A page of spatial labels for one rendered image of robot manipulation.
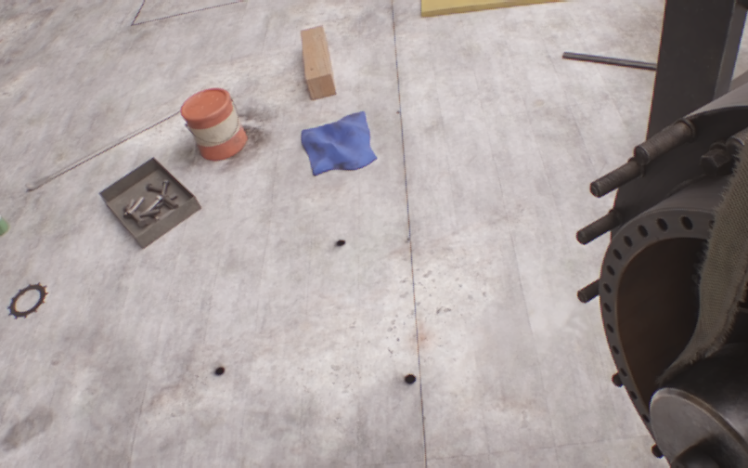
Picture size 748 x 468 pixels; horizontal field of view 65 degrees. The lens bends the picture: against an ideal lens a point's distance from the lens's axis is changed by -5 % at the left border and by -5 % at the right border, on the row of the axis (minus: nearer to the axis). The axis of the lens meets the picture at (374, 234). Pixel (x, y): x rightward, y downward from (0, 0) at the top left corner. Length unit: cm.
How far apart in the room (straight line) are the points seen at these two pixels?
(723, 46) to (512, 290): 80
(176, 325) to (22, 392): 50
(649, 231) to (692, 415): 15
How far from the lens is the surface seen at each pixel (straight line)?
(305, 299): 179
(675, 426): 58
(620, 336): 70
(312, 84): 245
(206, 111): 229
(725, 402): 53
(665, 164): 61
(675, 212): 52
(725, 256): 45
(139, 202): 231
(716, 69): 175
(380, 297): 173
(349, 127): 221
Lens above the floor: 137
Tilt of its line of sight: 47 degrees down
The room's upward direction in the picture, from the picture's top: 16 degrees counter-clockwise
